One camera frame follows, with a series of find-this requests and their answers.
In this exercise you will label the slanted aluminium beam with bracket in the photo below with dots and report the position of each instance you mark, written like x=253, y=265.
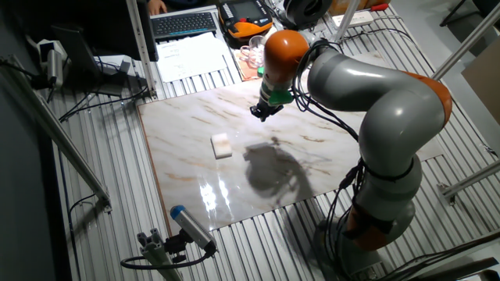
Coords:
x=465, y=45

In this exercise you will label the low aluminium beam with bracket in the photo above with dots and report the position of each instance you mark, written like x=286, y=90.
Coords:
x=472, y=177

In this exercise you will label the black computer monitor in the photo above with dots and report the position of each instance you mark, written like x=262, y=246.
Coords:
x=78, y=15

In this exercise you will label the aluminium frame post by power strip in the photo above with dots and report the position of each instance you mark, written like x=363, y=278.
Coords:
x=345, y=19

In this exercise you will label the black office chair base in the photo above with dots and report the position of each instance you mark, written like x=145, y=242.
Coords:
x=488, y=6

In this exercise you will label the black flat bar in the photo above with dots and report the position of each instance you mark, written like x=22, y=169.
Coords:
x=461, y=269

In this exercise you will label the brown cardboard box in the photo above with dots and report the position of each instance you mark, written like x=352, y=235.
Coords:
x=340, y=6

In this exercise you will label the white sponge block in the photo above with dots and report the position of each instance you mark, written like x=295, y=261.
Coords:
x=221, y=146

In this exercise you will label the orange and black teach pendant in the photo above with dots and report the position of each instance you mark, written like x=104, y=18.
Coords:
x=244, y=27

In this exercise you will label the black camera clamp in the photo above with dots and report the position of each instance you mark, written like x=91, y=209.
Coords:
x=176, y=246

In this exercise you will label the silver camera on white mount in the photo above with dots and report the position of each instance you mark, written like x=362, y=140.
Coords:
x=54, y=66

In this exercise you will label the black round reel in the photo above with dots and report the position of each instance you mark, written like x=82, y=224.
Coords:
x=306, y=11

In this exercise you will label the white paper sheet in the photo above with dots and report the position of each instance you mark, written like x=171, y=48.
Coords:
x=187, y=58

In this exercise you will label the short aluminium profile stub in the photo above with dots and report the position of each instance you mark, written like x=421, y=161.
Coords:
x=156, y=253

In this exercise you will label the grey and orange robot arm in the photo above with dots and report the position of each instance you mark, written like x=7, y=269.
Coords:
x=390, y=117

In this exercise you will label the clear glass jug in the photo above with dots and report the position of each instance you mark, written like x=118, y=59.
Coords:
x=252, y=52

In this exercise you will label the marble pattern board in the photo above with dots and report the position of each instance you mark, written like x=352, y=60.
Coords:
x=176, y=129

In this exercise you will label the person's bare hand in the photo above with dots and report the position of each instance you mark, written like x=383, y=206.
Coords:
x=157, y=7

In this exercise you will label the white power strip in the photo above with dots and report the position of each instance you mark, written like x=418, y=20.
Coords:
x=361, y=17

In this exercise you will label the silver camera with blue cap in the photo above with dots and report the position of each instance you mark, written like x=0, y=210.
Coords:
x=191, y=228

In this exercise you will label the black computer keyboard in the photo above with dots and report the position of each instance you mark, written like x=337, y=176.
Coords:
x=183, y=25

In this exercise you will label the brown cardboard panel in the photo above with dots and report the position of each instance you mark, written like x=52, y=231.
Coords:
x=486, y=82

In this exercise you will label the orange and white cloth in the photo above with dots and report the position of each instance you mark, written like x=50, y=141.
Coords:
x=246, y=72

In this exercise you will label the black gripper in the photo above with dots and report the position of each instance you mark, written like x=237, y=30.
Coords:
x=267, y=108

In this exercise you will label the aluminium frame post by monitor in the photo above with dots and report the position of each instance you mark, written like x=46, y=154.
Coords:
x=140, y=47

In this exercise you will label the long slanted aluminium beam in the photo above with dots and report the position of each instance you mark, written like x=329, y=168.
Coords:
x=58, y=134

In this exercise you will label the black monitor stand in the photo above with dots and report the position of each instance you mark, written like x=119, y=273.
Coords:
x=76, y=50

